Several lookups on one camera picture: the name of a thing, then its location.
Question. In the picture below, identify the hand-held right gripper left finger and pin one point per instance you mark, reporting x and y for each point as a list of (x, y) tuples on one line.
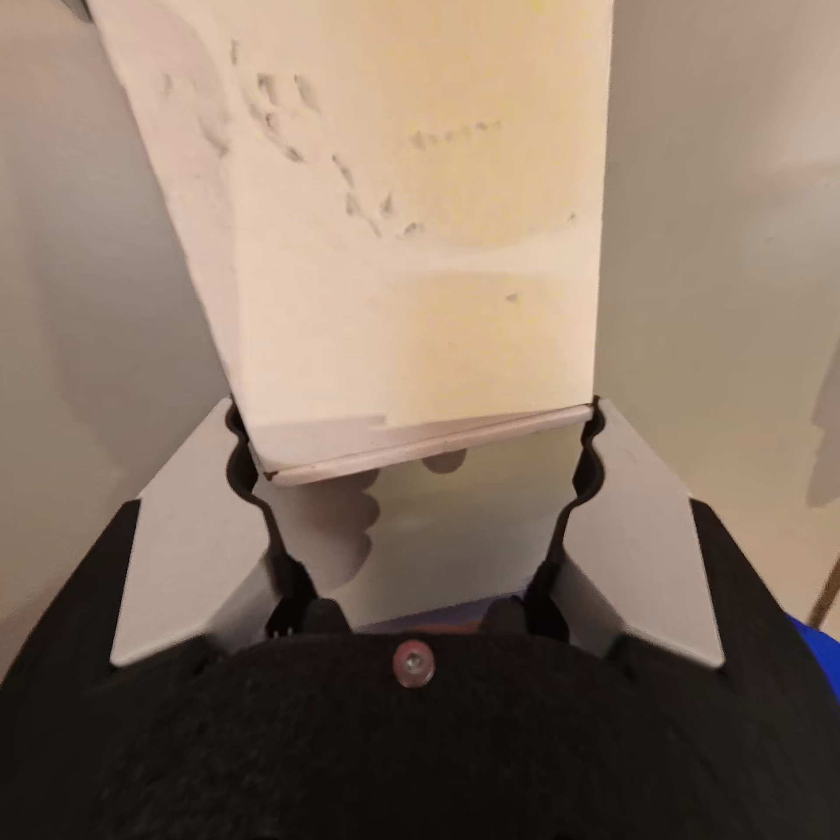
[(190, 531)]

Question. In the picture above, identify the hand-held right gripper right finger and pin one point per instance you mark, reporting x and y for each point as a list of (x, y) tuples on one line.
[(649, 531)]

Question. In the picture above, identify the white cardboard box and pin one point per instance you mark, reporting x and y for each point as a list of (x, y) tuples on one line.
[(407, 249)]

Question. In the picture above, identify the blue object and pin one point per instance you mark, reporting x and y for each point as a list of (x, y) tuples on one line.
[(817, 640)]

